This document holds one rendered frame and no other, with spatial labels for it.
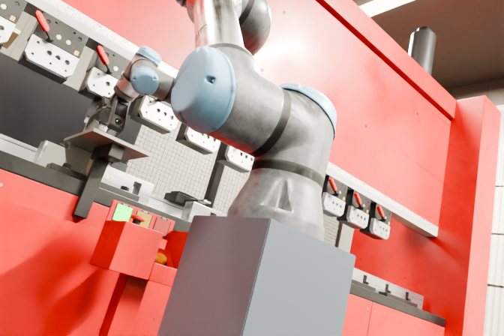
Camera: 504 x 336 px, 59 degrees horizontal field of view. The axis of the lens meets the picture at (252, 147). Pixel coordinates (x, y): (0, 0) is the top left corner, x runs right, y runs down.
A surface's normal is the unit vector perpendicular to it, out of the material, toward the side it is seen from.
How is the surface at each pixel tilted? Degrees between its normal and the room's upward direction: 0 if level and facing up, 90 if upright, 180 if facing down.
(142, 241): 90
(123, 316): 90
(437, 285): 90
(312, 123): 87
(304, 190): 72
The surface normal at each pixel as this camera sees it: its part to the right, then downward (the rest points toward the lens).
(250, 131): 0.17, 0.58
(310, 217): 0.69, -0.36
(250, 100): 0.49, -0.01
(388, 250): -0.73, -0.40
